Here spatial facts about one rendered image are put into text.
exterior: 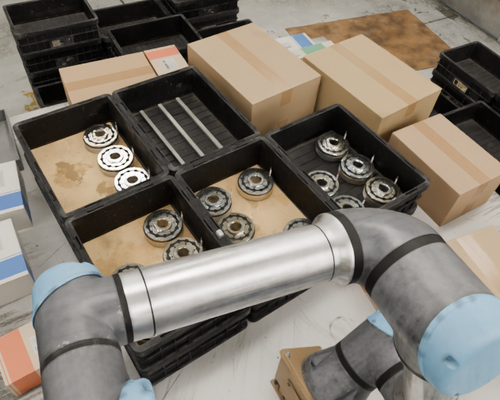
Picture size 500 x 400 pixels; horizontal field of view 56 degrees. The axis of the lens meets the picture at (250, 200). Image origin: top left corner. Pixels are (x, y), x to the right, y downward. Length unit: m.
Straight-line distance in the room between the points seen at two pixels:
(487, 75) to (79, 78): 2.19
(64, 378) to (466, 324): 0.39
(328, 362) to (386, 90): 1.01
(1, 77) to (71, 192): 2.05
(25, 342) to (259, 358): 0.56
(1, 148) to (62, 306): 1.33
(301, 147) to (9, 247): 0.89
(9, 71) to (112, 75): 1.74
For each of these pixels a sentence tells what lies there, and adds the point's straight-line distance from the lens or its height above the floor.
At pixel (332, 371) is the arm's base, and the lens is 1.02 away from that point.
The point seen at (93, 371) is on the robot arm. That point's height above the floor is 1.44.
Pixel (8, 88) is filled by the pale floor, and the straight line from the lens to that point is 3.29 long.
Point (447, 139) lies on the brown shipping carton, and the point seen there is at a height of 0.86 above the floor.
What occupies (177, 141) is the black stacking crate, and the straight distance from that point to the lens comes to 1.51.
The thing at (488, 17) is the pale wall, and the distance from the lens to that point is 4.28.
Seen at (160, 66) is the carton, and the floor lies 0.85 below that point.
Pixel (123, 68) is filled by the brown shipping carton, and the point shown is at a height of 0.86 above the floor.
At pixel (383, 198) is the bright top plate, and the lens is 1.40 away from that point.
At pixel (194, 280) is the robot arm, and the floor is 1.42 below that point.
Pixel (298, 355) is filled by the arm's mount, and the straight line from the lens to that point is 1.09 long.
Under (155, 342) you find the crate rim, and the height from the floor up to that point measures 0.93.
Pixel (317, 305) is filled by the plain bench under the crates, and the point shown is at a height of 0.70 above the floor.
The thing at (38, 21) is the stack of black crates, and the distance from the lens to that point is 2.86.
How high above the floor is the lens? 1.87
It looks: 50 degrees down
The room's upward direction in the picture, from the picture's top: 6 degrees clockwise
